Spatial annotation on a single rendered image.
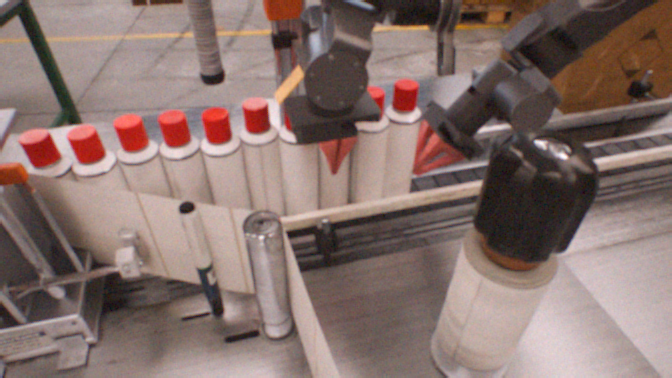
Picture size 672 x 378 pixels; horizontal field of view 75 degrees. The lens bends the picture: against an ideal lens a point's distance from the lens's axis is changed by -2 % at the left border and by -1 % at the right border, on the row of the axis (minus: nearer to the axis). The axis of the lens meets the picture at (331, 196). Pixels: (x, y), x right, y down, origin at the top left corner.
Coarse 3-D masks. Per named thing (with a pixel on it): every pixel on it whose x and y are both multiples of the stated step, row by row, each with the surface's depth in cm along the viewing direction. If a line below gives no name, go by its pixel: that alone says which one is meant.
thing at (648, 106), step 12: (612, 108) 79; (624, 108) 79; (636, 108) 79; (648, 108) 80; (660, 108) 81; (552, 120) 76; (564, 120) 76; (576, 120) 77; (588, 120) 78; (480, 132) 73; (492, 132) 73; (504, 132) 74
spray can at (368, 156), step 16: (384, 96) 57; (368, 128) 59; (384, 128) 60; (368, 144) 60; (384, 144) 62; (352, 160) 64; (368, 160) 62; (384, 160) 64; (352, 176) 66; (368, 176) 64; (352, 192) 68; (368, 192) 66
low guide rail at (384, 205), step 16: (608, 160) 75; (624, 160) 76; (640, 160) 77; (656, 160) 78; (416, 192) 69; (432, 192) 69; (448, 192) 69; (464, 192) 70; (336, 208) 66; (352, 208) 66; (368, 208) 67; (384, 208) 68; (400, 208) 69; (288, 224) 64; (304, 224) 65
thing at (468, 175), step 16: (608, 144) 84; (624, 144) 84; (640, 144) 84; (656, 144) 84; (432, 176) 77; (448, 176) 77; (464, 176) 77; (480, 176) 77; (608, 176) 78; (416, 208) 71; (432, 208) 71; (336, 224) 69; (352, 224) 68
